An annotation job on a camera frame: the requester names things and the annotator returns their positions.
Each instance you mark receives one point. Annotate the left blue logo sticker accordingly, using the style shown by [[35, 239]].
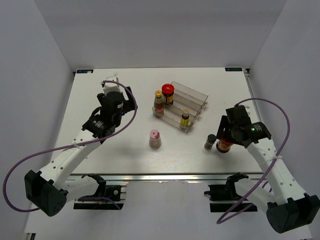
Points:
[[84, 71]]

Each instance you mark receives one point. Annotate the small yellow label bottle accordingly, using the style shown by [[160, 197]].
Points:
[[184, 122]]

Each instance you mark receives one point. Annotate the red lid dark sauce jar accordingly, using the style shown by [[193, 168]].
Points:
[[168, 93]]

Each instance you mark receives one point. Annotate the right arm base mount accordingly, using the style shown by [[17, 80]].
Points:
[[222, 193]]

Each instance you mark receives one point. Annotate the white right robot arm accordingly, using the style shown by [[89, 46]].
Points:
[[288, 206]]

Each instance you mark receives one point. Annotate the right blue logo sticker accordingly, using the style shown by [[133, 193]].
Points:
[[233, 69]]

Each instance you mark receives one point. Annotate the clear tiered organizer rack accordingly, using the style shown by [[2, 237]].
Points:
[[184, 97]]

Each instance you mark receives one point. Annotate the blue logo sticker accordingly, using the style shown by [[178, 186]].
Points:
[[233, 69], [84, 71]]

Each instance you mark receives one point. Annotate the black cap pepper shaker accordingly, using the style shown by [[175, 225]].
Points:
[[211, 139]]

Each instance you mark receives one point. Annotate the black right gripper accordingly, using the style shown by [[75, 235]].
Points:
[[224, 123]]

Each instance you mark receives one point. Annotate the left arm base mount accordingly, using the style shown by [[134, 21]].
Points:
[[107, 196]]

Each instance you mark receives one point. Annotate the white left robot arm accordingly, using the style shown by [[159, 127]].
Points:
[[48, 188]]

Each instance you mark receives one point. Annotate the pink cap spice shaker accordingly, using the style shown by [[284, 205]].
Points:
[[155, 139]]

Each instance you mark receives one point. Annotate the yellow cap sauce bottle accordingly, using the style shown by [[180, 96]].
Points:
[[158, 103]]

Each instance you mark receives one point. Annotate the red lid chili jar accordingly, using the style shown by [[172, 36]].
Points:
[[223, 146]]

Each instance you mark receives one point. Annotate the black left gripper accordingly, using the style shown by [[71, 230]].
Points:
[[130, 104]]

